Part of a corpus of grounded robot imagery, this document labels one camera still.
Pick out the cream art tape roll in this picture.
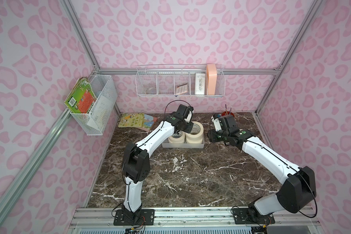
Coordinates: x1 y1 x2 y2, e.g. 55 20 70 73
185 121 204 144
168 131 185 144

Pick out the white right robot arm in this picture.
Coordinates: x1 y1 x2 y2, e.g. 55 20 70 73
208 114 316 221

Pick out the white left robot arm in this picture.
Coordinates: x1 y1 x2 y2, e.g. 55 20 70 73
122 104 194 214

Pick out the translucent plastic storage box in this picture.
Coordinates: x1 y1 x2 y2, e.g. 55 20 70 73
161 139 205 149

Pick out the clear tape roll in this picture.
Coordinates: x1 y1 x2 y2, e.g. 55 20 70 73
145 84 157 95

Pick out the pink box on shelf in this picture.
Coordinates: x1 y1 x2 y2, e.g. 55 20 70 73
206 63 217 96

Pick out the red metal pencil bucket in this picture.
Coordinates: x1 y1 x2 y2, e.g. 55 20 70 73
221 111 235 117

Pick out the pink children's book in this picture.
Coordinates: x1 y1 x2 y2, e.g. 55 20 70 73
137 114 158 132

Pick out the white card on shelf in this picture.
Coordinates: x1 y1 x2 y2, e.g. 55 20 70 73
195 73 206 95

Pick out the green children's book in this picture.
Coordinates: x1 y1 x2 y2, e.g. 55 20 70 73
118 113 144 128

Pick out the green red book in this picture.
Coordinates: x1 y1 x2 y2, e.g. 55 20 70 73
64 77 97 114

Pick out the white wire wall shelf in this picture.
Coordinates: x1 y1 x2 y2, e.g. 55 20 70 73
135 64 226 98

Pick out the white wire side basket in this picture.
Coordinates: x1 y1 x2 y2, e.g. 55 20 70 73
70 75 118 136

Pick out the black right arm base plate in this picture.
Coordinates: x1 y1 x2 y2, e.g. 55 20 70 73
230 206 276 225

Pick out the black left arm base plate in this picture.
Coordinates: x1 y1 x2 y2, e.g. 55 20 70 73
114 208 155 226

